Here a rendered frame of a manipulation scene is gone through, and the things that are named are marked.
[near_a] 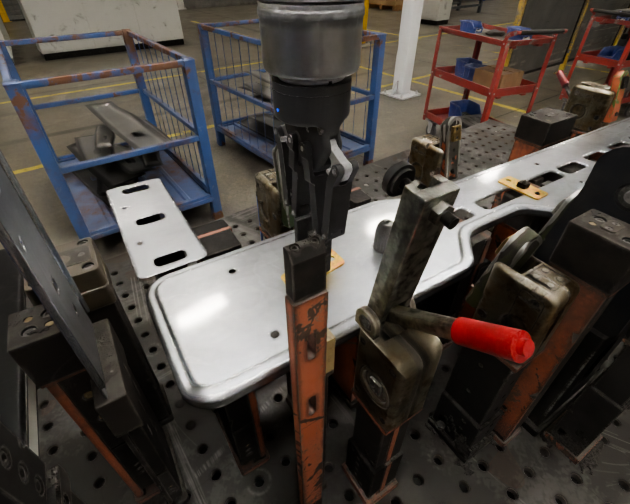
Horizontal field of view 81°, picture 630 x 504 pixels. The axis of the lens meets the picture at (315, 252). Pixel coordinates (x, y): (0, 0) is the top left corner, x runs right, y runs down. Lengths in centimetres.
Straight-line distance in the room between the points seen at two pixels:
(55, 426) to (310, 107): 70
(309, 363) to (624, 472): 63
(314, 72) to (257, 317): 28
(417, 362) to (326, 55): 28
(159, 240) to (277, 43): 38
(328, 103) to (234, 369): 28
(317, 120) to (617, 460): 72
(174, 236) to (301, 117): 33
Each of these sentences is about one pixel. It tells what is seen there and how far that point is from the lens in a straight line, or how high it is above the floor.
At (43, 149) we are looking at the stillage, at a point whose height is 67.
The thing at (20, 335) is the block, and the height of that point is 108.
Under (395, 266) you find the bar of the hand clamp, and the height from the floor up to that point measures 114.
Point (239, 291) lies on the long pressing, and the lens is 49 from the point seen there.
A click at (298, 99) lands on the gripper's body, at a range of 35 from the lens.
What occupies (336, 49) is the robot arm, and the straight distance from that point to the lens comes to 34.
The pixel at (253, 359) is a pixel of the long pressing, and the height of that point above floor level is 100.
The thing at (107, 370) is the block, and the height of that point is 100.
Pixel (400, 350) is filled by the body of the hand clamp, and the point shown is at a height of 105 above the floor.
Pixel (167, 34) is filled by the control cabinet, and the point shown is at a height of 20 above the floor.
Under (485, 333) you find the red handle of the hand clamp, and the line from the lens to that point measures 29.
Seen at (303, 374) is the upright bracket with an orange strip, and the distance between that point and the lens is 33.
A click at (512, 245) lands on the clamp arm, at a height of 109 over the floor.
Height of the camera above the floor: 134
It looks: 39 degrees down
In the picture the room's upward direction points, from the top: straight up
